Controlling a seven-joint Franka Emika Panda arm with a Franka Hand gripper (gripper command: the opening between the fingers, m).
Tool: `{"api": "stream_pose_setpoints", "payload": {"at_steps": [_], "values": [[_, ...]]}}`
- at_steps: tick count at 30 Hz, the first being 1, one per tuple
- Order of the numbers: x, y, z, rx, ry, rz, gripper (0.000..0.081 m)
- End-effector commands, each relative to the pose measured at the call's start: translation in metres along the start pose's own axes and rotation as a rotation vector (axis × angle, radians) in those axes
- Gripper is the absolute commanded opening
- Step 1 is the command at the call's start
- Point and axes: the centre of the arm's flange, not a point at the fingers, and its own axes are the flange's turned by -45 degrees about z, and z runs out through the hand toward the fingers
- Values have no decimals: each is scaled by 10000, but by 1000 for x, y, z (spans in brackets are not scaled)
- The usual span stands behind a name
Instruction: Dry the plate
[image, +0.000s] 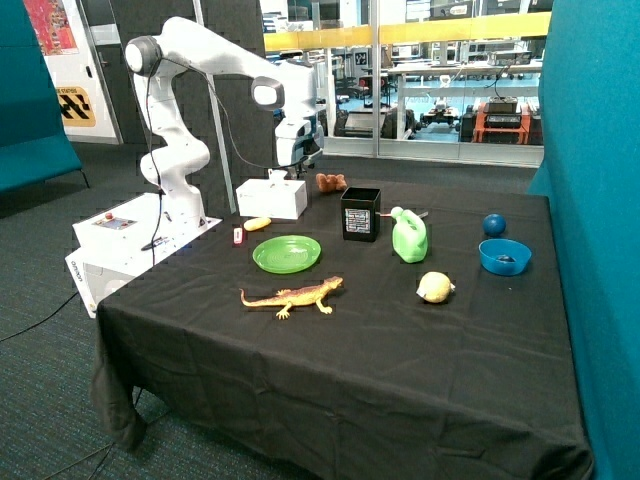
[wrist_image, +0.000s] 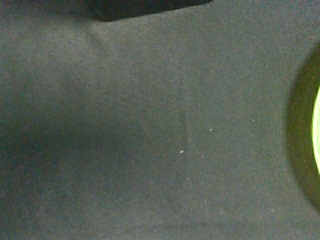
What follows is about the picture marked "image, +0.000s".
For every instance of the red white small box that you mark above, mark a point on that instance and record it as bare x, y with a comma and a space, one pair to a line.
238, 235

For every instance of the orange toy lizard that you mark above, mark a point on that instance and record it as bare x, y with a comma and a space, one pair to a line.
286, 299

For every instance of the black tablecloth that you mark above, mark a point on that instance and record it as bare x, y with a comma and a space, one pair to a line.
387, 386

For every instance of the yellow round sponge ball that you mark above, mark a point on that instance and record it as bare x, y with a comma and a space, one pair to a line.
435, 287

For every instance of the yellow toy potato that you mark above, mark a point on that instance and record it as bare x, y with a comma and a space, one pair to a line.
255, 224

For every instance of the black square container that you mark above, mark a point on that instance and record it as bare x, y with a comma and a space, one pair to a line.
360, 214

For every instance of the green toy watering can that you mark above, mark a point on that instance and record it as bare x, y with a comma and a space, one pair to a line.
409, 235

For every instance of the teal sofa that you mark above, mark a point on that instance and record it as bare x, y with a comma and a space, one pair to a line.
34, 146

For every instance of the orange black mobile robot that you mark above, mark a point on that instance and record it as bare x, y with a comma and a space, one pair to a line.
502, 120

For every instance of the blue bowl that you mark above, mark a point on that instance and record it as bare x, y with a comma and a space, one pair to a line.
504, 257

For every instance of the white robot control base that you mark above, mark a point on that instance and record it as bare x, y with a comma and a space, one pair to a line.
120, 244

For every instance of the teal partition panel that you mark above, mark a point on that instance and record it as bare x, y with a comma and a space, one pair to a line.
589, 93

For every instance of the blue ball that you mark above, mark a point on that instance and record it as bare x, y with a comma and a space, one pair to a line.
494, 225

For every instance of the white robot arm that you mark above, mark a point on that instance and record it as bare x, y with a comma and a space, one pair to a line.
289, 86

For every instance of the white tissue box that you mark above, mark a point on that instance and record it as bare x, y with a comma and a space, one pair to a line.
286, 199

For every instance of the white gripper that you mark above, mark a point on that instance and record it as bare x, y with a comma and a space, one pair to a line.
299, 143

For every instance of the green plastic plate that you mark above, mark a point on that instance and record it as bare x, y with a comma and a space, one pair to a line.
287, 254

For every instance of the white tissue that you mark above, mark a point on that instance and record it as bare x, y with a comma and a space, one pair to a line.
277, 175

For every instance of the brown plush toy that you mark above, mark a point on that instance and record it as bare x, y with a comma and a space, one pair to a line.
328, 183

